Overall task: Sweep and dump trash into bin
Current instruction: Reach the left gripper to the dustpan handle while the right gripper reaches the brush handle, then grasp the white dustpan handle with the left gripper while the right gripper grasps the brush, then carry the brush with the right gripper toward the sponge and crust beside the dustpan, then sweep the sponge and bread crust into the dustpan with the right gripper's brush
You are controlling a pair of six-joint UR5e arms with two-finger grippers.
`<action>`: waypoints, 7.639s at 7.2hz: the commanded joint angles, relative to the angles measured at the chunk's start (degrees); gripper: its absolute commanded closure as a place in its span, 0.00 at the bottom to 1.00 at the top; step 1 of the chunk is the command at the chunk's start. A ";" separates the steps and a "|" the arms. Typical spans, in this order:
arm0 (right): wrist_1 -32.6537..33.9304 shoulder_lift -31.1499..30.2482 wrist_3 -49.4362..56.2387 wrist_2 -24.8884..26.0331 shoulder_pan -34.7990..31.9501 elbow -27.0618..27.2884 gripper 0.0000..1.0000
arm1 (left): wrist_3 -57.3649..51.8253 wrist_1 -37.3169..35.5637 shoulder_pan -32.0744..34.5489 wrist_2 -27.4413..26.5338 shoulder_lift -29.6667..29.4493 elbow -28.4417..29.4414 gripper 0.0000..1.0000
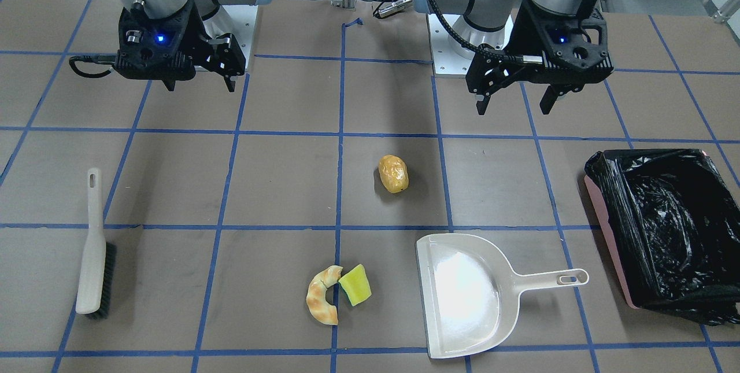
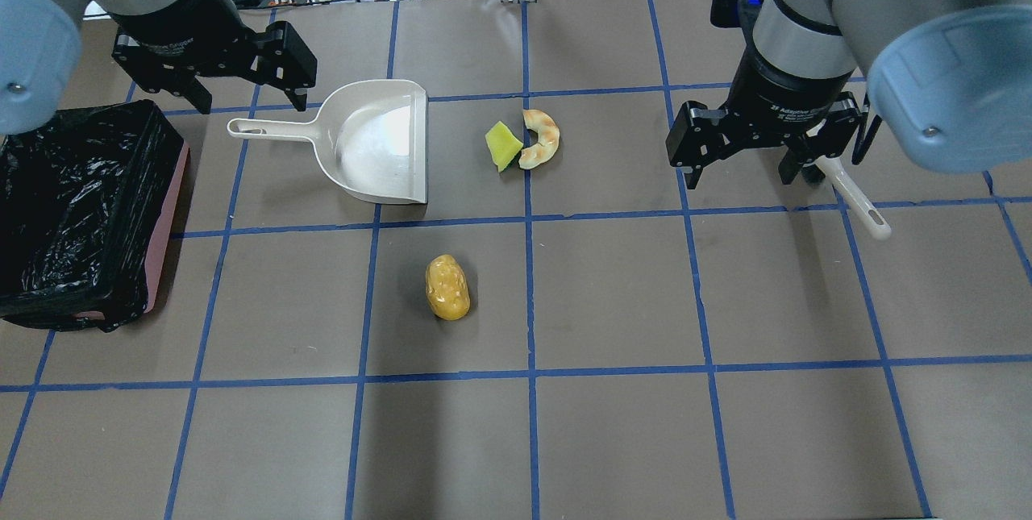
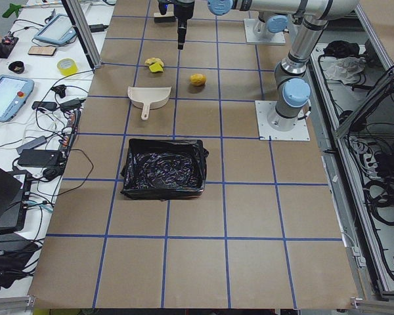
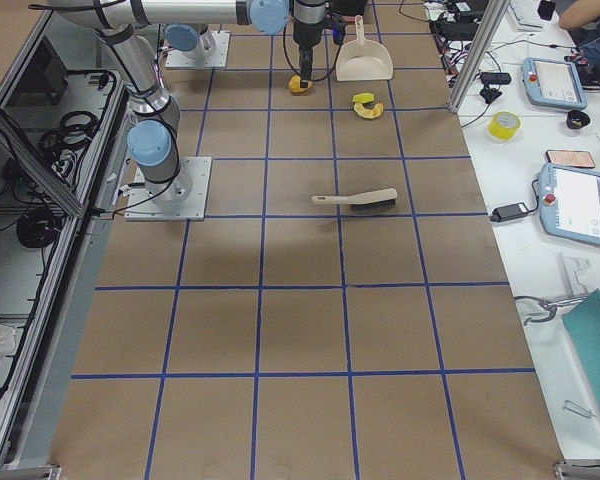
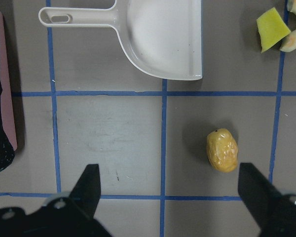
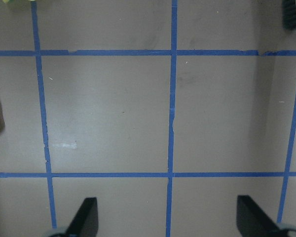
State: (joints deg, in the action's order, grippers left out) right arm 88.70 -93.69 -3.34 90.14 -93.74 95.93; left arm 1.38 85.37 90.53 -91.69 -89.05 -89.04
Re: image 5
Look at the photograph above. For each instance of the pink bin with black bag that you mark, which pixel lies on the pink bin with black bag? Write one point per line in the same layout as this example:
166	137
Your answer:
8	140

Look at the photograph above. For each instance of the yellow toy potato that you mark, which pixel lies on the yellow toy potato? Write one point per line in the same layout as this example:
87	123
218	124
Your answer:
222	150

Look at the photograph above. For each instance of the yellow green sponge piece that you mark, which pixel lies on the yellow green sponge piece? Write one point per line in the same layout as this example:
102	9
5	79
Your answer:
271	29

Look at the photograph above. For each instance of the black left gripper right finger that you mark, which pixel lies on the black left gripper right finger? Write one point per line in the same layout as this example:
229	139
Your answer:
257	193

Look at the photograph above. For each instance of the white plastic dustpan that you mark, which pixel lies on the white plastic dustpan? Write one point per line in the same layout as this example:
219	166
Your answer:
162	38

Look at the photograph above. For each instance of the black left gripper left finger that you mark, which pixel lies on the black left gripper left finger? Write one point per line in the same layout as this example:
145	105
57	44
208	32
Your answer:
86	192

